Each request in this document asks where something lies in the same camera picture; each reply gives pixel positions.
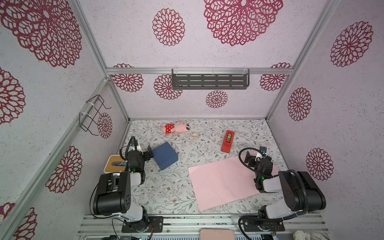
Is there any blue gift box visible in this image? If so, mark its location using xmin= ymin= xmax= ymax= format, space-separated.
xmin=153 ymin=142 xmax=179 ymax=171

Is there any pink wrapping paper sheet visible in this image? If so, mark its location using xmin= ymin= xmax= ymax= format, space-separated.
xmin=189 ymin=156 xmax=260 ymax=212

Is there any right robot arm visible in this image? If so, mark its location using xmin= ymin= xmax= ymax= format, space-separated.
xmin=238 ymin=148 xmax=326 ymax=234

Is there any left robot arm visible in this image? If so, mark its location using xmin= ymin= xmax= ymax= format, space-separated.
xmin=89 ymin=147 xmax=155 ymax=233

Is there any white tissue box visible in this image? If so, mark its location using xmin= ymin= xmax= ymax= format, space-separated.
xmin=104 ymin=155 xmax=127 ymax=174

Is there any red tape dispenser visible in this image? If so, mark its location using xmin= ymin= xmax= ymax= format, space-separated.
xmin=221 ymin=131 xmax=235 ymax=153

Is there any pink plush toy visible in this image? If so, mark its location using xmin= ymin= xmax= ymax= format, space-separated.
xmin=162 ymin=121 xmax=190 ymax=135

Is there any clear tape roll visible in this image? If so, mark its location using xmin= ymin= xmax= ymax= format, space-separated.
xmin=191 ymin=132 xmax=201 ymax=139

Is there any white cloth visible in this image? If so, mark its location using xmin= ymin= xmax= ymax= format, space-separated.
xmin=293 ymin=231 xmax=329 ymax=240

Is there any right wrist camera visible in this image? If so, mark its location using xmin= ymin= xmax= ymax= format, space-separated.
xmin=256 ymin=146 xmax=267 ymax=162

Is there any black wire wall rack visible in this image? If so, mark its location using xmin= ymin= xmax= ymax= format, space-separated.
xmin=78 ymin=95 xmax=113 ymax=139

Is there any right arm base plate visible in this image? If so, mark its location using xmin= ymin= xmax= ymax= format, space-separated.
xmin=241 ymin=216 xmax=286 ymax=232

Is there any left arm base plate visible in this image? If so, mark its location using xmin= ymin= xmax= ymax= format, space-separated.
xmin=122 ymin=216 xmax=164 ymax=234

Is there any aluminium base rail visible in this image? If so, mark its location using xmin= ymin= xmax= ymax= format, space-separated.
xmin=76 ymin=213 xmax=329 ymax=237

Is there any grey wall shelf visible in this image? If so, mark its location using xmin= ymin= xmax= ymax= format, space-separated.
xmin=171 ymin=69 xmax=250 ymax=90

